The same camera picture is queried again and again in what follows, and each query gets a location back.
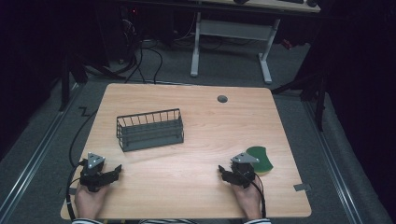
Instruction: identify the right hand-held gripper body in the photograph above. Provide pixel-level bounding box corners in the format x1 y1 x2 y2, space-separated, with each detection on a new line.
230 151 261 189

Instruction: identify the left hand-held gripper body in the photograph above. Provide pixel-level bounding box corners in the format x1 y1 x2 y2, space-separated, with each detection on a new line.
78 151 108 193

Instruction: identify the green sponge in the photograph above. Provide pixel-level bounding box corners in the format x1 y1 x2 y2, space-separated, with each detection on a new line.
245 146 275 175

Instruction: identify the dark grey wire basket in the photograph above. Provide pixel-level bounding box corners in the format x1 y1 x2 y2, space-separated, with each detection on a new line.
116 107 185 153

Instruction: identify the person's right hand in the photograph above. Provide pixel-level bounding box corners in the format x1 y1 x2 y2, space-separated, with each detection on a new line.
231 175 264 220

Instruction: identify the person's left hand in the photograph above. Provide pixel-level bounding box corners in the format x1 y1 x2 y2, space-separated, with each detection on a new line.
74 182 110 221

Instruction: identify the striped left sleeve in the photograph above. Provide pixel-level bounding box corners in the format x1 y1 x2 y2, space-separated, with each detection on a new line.
71 217 105 224

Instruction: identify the striped sleeve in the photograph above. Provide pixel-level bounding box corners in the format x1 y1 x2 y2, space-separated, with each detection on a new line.
71 217 105 224
243 217 273 224

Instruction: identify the striped right sleeve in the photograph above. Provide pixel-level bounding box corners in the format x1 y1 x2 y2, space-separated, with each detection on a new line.
243 217 273 224

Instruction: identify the black metal stand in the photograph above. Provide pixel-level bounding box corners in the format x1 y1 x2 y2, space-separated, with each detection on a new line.
58 52 125 113
271 71 329 133

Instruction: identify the white-legged wooden desk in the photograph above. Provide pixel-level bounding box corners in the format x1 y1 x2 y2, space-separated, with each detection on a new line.
189 0 322 86

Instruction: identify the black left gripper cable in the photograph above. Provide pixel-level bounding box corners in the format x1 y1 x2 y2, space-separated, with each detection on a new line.
65 159 89 222

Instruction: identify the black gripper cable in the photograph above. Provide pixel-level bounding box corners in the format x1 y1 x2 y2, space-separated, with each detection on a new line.
65 159 89 222
248 177 268 219

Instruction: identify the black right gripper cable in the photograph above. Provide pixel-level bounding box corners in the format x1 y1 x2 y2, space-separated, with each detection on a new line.
248 177 268 219

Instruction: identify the metal floor rail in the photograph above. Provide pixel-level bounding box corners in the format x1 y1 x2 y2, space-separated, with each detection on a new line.
303 101 364 224
0 82 82 222

